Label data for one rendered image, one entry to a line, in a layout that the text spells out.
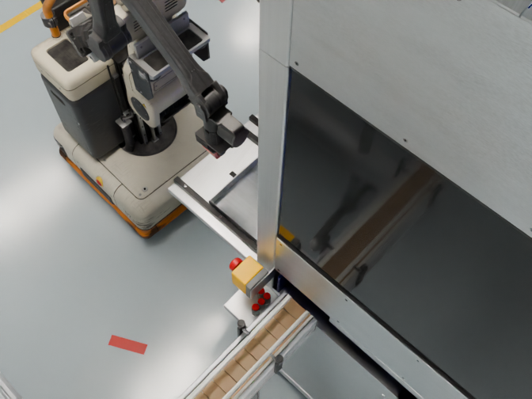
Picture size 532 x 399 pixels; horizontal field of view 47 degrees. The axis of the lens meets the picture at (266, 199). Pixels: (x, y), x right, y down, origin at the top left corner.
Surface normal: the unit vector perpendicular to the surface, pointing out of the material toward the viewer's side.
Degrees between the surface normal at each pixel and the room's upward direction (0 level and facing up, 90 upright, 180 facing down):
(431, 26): 90
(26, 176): 0
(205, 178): 0
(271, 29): 90
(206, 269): 0
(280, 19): 90
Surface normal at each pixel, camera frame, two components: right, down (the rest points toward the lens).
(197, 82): 0.49, 0.08
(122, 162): 0.02, -0.50
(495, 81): -0.69, 0.62
